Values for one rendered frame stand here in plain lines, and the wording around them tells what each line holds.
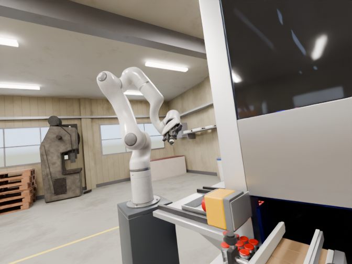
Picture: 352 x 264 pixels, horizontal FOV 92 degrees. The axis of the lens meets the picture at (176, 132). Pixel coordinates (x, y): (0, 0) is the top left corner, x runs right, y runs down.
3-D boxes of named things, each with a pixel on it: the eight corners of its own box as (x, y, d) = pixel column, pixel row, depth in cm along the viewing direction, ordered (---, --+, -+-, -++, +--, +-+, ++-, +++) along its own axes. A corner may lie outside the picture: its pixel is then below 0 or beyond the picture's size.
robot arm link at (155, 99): (129, 98, 102) (160, 138, 98) (146, 79, 98) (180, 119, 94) (136, 100, 111) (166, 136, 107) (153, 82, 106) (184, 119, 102)
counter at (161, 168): (186, 173, 700) (184, 155, 706) (136, 184, 591) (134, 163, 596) (178, 172, 759) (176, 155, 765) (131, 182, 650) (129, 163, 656)
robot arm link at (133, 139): (152, 144, 105) (144, 144, 89) (135, 152, 106) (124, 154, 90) (120, 75, 111) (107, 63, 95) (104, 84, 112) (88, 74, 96)
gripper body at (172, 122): (161, 125, 92) (158, 134, 82) (175, 113, 90) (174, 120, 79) (170, 134, 95) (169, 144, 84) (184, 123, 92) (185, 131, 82)
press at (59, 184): (90, 189, 600) (85, 119, 620) (93, 195, 509) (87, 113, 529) (46, 198, 535) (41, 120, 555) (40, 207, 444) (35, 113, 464)
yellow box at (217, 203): (248, 220, 42) (243, 190, 43) (233, 233, 37) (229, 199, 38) (221, 214, 47) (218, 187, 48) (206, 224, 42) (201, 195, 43)
